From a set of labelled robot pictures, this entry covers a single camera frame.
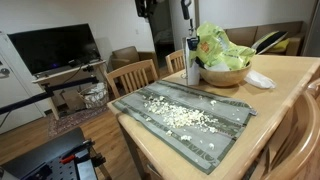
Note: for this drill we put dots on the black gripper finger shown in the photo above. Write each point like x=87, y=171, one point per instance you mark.
x=186, y=8
x=145, y=7

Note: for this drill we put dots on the green grey patterned cloth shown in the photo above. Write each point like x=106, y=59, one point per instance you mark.
x=200, y=133

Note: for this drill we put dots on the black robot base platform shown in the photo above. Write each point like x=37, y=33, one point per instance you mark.
x=36, y=156

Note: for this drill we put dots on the thin black vertical stick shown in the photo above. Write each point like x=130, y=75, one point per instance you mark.
x=191, y=26

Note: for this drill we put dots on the green snack bag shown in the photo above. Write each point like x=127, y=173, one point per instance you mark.
x=216, y=46

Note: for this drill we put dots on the brown armchair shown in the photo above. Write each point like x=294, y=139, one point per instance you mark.
x=125, y=55

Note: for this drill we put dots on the wooden slat back chair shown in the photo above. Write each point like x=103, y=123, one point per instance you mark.
x=175, y=61
x=133, y=78

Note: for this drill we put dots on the white carton with blue label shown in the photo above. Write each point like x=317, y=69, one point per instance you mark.
x=192, y=66

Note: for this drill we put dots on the brown sofa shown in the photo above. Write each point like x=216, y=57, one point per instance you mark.
x=241, y=35

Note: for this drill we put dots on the wooden bowl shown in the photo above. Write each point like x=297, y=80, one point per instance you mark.
x=223, y=77

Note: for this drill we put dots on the yellow black striped pillow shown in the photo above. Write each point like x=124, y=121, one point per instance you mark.
x=270, y=41

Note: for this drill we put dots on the black television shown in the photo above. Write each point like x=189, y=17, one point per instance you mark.
x=53, y=48

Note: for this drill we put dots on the wicker basket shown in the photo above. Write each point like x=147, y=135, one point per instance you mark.
x=95, y=96

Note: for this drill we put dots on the clear white plastic bag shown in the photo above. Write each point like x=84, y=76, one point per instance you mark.
x=260, y=80

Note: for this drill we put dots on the yellow cushion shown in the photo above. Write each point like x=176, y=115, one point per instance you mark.
x=282, y=45

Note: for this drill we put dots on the light wooden tv stand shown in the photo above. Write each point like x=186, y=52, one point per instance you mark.
x=66, y=75

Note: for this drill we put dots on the scattered white popcorn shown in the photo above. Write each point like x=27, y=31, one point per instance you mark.
x=176, y=115

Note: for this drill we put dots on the brown cardboard box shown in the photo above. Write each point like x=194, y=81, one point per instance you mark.
x=71, y=100

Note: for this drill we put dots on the patterned rug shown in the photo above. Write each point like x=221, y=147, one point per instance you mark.
x=70, y=120

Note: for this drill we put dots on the black metal pole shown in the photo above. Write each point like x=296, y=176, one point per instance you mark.
x=33, y=98

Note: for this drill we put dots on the white door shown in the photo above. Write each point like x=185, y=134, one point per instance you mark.
x=13, y=100

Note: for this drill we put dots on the wooden chair with curved back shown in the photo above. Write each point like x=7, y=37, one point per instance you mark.
x=300, y=140

